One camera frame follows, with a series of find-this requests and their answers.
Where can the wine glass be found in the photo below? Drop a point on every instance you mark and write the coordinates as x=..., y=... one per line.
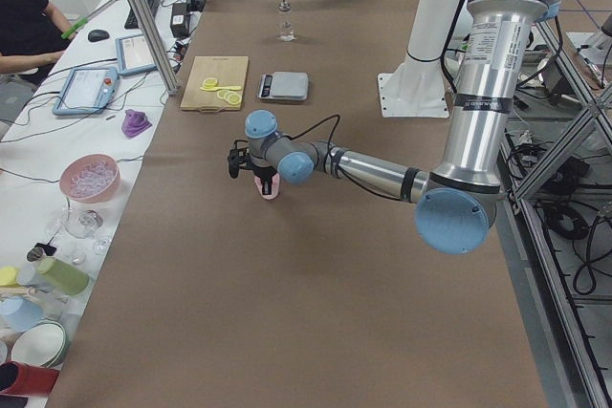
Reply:
x=82, y=224

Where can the white green rimmed bowl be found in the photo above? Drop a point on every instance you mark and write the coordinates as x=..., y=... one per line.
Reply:
x=44, y=345

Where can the near blue teach pendant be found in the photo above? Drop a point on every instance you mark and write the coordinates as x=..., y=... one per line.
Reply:
x=86, y=90

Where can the light blue cup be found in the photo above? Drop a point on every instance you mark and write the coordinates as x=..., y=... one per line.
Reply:
x=21, y=314

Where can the aluminium frame post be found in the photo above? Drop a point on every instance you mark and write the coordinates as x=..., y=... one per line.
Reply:
x=155, y=44

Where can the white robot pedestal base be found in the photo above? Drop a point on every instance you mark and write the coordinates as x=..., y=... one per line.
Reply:
x=416, y=89

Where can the yellow cup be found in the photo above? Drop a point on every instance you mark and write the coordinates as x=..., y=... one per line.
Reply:
x=8, y=277

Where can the red cup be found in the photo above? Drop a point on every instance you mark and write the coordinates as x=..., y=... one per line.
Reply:
x=20, y=379

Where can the glass sauce dispenser bottle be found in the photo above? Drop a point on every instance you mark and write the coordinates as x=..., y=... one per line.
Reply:
x=286, y=27

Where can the black power adapter box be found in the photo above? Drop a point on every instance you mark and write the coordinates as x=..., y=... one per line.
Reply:
x=180, y=20

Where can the black computer mouse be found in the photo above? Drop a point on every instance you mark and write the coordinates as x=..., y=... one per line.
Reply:
x=95, y=36

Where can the yellow plastic knife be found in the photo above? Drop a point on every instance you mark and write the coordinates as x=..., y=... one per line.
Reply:
x=220, y=88

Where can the purple cloth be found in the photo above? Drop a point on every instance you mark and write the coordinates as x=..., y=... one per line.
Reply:
x=134, y=123

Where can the blue teach pendant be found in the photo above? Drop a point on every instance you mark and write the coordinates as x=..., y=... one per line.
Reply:
x=86, y=90
x=134, y=56

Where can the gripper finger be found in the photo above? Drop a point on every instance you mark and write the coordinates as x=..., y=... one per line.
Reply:
x=264, y=187

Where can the lemon slice near handle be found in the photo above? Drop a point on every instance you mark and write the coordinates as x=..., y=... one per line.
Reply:
x=233, y=99

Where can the silver digital kitchen scale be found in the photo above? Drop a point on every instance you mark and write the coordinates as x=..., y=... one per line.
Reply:
x=288, y=86

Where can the pink bowl with ice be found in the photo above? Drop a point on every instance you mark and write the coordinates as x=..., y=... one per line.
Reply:
x=90, y=179

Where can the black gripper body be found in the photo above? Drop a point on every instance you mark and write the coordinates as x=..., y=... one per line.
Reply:
x=264, y=173

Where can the far blue teach pendant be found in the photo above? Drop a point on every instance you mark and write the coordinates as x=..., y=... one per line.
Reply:
x=134, y=56

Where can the pink plastic cup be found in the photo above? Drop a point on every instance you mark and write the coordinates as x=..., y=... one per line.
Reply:
x=274, y=189

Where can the lemon slice on knife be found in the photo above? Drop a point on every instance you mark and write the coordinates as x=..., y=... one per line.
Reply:
x=210, y=83

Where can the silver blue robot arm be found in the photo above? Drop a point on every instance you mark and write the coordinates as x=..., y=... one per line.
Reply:
x=462, y=62

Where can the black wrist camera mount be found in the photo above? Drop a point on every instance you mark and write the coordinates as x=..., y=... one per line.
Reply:
x=239, y=158

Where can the wooden cutting board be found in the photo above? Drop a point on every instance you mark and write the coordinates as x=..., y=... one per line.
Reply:
x=229, y=70

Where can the person in black shirt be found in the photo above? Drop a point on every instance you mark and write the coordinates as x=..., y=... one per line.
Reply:
x=31, y=38

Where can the green cup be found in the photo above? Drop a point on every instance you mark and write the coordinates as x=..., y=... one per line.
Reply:
x=62, y=276

